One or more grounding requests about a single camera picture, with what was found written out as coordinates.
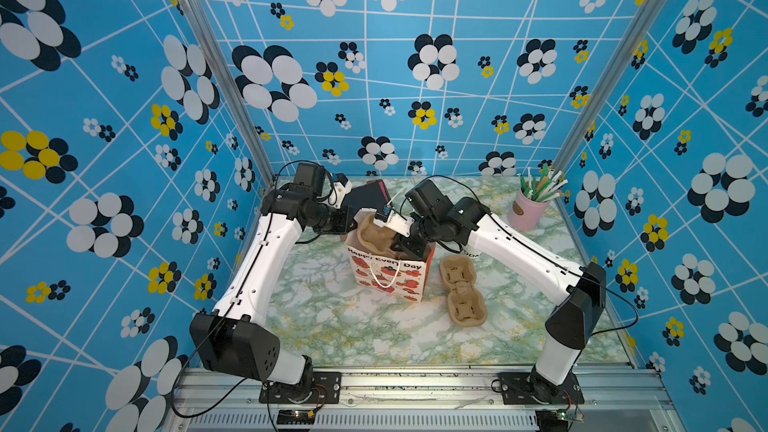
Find white paper coffee cup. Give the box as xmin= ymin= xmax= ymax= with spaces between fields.
xmin=461 ymin=245 xmax=481 ymax=259

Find green white wrapped straws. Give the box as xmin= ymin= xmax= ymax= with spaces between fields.
xmin=519 ymin=165 xmax=568 ymax=203

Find pink cup straw holder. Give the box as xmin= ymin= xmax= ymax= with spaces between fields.
xmin=507 ymin=190 xmax=549 ymax=232

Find aluminium corner post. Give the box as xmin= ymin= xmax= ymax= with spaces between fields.
xmin=553 ymin=0 xmax=667 ymax=170
xmin=179 ymin=0 xmax=274 ymax=183

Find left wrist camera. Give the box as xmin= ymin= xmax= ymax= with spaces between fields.
xmin=329 ymin=173 xmax=352 ymax=208

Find brown pulp cup carrier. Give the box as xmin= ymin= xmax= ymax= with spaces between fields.
xmin=356 ymin=210 xmax=406 ymax=259
xmin=439 ymin=254 xmax=488 ymax=327

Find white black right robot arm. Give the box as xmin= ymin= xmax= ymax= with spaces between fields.
xmin=374 ymin=179 xmax=607 ymax=403

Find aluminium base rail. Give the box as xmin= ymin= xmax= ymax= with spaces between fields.
xmin=162 ymin=365 xmax=684 ymax=431

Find red white paper gift bag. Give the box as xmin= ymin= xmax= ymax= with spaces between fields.
xmin=344 ymin=209 xmax=435 ymax=303

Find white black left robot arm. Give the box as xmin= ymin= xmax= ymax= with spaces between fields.
xmin=190 ymin=161 xmax=356 ymax=393

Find right aluminium corner post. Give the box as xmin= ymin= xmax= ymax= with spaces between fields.
xmin=553 ymin=0 xmax=667 ymax=170

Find left aluminium corner post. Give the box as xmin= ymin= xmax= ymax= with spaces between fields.
xmin=179 ymin=0 xmax=274 ymax=183

